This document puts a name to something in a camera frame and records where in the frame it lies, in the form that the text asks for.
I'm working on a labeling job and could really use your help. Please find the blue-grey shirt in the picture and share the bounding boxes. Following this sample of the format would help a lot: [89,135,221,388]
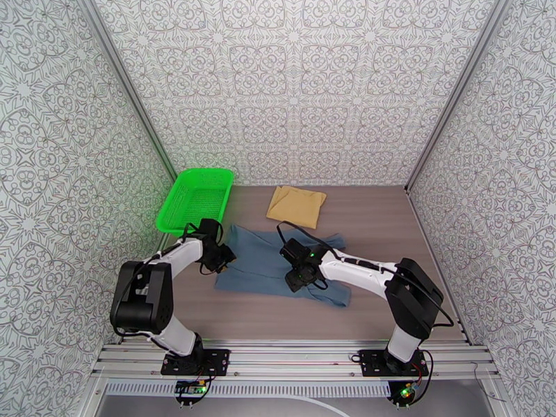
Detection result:
[213,223,352,309]

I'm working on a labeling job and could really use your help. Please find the yellow shirt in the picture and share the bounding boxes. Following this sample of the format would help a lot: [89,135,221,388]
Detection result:
[265,186,327,230]

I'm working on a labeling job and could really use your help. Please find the green plastic basket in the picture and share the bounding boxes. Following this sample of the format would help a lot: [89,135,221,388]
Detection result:
[156,167,236,238]

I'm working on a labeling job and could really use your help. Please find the slotted white vent strip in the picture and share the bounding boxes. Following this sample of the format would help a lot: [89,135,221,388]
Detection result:
[104,382,392,397]

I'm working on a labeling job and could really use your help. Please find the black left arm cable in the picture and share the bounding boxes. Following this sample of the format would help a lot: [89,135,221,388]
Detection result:
[182,222,218,277]

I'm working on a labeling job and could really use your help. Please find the aluminium rail frame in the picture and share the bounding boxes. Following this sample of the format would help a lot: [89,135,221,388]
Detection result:
[91,339,500,382]

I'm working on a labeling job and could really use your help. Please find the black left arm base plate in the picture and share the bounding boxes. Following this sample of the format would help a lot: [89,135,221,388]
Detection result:
[161,348,231,377]

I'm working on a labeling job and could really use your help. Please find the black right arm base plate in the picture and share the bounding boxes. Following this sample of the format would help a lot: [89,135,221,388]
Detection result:
[360,348,430,379]

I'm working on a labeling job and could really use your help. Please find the red and black board wires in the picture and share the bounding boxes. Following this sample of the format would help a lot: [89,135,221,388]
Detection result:
[197,367,217,402]
[408,350,440,406]

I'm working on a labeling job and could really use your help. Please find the white curved cable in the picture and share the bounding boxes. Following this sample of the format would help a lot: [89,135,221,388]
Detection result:
[277,395,350,417]

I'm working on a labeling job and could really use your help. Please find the aluminium corner post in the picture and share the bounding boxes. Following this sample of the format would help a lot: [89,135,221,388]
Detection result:
[74,0,181,180]
[406,0,509,191]

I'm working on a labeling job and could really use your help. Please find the thin black loose wire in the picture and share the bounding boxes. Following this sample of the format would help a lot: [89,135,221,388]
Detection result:
[472,362,507,404]

